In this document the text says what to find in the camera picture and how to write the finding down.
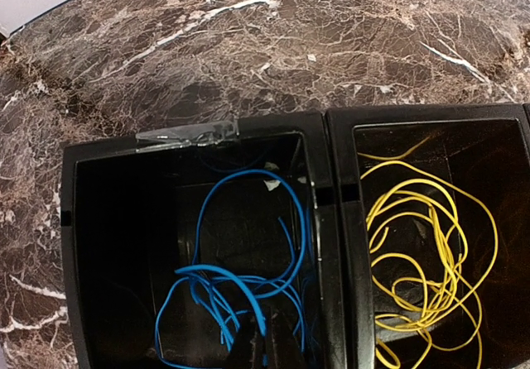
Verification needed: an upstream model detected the blue cable bundle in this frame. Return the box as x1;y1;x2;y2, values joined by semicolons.
153;168;312;369

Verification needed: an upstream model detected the black three-compartment bin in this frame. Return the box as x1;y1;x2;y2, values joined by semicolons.
60;104;529;368

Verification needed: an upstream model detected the yellow cable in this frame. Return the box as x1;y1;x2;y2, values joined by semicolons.
356;137;499;369

